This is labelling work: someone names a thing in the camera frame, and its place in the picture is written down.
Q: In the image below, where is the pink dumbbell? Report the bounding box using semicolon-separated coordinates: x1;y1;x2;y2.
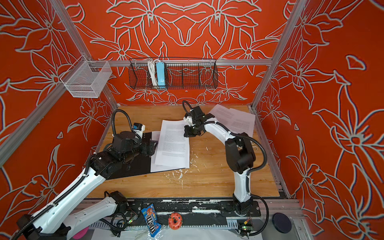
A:
72;227;89;240

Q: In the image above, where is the clear plastic bin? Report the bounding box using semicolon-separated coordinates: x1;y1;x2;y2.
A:
60;60;112;99

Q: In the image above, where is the grey clip folder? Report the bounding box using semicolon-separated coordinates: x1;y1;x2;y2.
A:
106;130;191;181

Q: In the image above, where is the paper sheet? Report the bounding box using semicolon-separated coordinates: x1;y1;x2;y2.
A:
149;130;187;174
155;120;190;167
209;104;235;127
229;108;256;137

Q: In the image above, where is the blue candy bag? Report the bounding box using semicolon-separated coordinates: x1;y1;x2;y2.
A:
141;204;162;238

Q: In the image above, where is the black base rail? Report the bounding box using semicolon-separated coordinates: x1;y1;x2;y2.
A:
113;198;261;217

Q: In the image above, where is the blue white box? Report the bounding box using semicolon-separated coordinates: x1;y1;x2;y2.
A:
156;62;166;88

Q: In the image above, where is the white cable bundle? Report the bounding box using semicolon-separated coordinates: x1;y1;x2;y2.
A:
147;59;161;87

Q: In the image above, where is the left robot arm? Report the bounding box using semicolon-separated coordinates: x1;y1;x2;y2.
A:
12;109;158;240

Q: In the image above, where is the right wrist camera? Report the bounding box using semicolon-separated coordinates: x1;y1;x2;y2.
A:
188;106;207;125

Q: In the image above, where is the small green circuit board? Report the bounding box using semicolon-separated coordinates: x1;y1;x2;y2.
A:
238;218;255;237

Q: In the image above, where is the red toy wheel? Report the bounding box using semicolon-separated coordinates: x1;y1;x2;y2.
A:
168;213;183;230

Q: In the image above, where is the black wire basket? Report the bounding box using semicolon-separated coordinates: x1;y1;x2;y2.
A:
128;58;219;90

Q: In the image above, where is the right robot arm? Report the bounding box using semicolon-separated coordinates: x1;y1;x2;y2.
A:
182;101;268;216

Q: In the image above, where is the dark round disc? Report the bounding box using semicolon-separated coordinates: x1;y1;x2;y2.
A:
272;213;292;234

